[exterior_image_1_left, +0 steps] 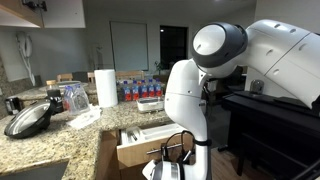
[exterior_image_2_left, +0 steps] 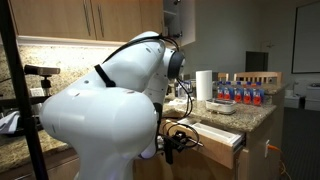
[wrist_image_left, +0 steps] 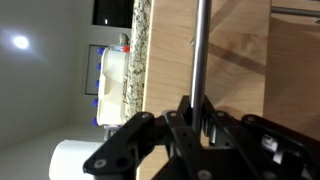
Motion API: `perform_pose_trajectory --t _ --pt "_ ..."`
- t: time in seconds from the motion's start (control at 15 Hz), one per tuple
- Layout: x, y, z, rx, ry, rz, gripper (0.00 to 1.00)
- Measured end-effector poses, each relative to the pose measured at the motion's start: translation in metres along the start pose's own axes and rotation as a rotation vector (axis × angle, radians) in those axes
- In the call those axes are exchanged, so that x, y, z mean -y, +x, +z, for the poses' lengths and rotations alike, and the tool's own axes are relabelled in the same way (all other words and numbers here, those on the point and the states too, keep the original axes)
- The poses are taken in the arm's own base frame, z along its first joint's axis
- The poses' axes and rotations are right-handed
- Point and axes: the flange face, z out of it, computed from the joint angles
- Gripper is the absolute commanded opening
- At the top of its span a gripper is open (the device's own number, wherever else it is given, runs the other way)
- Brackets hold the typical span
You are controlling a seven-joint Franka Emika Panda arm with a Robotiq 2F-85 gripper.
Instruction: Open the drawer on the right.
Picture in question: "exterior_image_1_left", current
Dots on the shallow gray bowl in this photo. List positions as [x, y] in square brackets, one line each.
[68, 84]

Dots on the black digital piano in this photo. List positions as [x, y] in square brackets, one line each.
[266, 133]

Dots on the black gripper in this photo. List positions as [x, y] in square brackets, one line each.
[175, 154]

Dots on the white cutlery tray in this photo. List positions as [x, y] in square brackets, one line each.
[156, 130]

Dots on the white wall board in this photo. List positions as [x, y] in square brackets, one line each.
[129, 46]

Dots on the water bottle red label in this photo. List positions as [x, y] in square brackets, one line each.
[143, 90]
[151, 90]
[126, 93]
[158, 89]
[135, 92]

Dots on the dark gray rug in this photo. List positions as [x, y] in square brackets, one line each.
[218, 130]

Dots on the white wall phone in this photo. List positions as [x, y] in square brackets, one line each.
[26, 46]

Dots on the narrow wooden chair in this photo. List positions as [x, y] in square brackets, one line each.
[91, 77]
[65, 77]

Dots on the wooden base cabinet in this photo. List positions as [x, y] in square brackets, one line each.
[106, 156]

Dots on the wooden upper cabinet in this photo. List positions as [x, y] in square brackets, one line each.
[13, 6]

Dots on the black mug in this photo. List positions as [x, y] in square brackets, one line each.
[12, 106]

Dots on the black office chair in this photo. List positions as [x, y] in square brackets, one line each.
[236, 85]

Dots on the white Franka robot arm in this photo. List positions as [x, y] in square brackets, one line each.
[186, 100]

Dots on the green house plant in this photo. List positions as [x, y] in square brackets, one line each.
[160, 67]

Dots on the clear plastic bag of bottles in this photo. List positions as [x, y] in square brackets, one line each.
[76, 100]

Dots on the white paper towel roll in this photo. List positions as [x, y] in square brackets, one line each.
[106, 88]

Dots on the dark window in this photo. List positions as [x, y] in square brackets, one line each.
[173, 45]

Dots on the brown sofa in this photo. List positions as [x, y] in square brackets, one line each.
[160, 78]

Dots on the small gray device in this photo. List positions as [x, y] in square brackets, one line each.
[257, 86]

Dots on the black bracket in cabinet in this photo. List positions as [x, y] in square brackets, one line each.
[33, 5]

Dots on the white cabinet door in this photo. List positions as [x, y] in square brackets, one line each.
[66, 13]

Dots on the dark jar with tan lid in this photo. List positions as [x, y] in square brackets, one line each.
[53, 96]

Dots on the white plastic lidded container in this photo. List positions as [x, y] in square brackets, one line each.
[150, 105]

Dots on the white paper sheet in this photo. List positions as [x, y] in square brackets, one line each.
[83, 120]

